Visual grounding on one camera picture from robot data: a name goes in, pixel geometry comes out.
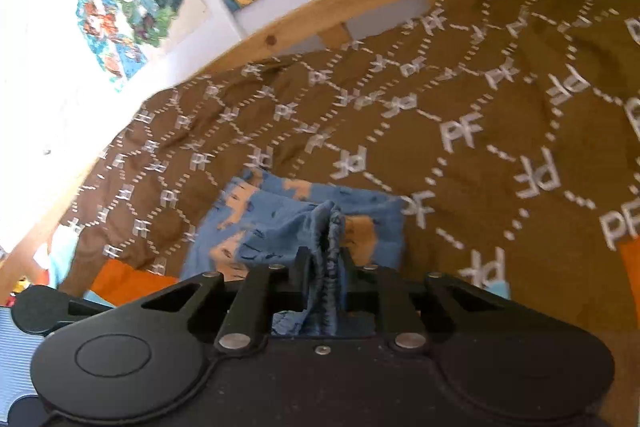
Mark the orange bed sheet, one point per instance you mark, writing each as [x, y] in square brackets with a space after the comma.
[125, 282]

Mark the brown patterned blanket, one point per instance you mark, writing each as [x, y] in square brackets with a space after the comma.
[450, 97]

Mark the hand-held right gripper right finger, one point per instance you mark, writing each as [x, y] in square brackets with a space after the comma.
[350, 287]

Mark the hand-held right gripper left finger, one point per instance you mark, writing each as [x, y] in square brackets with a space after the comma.
[300, 272]

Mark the wooden bed frame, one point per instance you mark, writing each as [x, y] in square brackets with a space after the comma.
[310, 14]

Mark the blue pants with orange patches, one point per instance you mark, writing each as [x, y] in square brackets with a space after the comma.
[280, 227]

